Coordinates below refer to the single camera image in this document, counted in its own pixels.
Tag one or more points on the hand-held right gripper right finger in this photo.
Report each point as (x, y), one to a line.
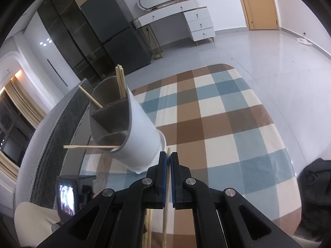
(173, 180)

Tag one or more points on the brown blue checked blanket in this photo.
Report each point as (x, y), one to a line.
(219, 134)

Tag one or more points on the white desk with drawers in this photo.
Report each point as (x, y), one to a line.
(199, 23)

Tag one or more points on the white cloth on floor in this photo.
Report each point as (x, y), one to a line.
(303, 41)

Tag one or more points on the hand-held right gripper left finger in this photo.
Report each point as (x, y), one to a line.
(163, 178)

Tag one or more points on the dark glass cabinet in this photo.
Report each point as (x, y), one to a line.
(64, 31)

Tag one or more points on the cream pillow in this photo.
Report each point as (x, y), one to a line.
(33, 219)

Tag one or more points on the black wall strip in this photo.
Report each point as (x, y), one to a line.
(57, 72)

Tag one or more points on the wooden door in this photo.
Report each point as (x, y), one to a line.
(258, 5)

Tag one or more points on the beige curtain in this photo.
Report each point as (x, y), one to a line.
(25, 103)

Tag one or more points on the white cylindrical utensil holder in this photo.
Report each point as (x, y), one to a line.
(144, 139)

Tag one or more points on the grey refrigerator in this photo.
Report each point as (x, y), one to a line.
(111, 25)

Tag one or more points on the gold frame stool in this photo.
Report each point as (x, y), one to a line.
(157, 55)

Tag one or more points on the black bag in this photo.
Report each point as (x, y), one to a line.
(315, 199)

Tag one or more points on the dark quilted bed headboard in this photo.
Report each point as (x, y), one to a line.
(57, 139)

